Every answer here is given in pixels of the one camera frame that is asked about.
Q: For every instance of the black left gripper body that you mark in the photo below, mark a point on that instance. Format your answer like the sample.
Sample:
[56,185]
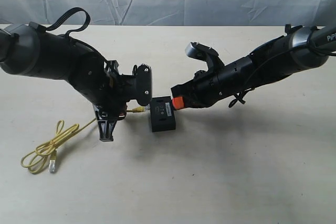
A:
[118,90]

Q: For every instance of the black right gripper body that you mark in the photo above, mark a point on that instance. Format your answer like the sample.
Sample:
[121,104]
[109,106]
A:
[199,92]

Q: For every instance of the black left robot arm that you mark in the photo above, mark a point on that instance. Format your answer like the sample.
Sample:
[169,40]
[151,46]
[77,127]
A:
[25,51]

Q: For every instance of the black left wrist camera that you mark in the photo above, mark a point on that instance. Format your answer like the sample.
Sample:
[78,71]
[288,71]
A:
[142,84]

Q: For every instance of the black network switch box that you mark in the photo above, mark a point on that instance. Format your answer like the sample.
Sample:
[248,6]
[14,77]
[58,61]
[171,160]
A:
[162,114]

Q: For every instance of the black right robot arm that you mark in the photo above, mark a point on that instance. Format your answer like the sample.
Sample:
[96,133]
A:
[301,48]

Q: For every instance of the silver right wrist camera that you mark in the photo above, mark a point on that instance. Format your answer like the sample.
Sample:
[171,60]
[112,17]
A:
[206,54]

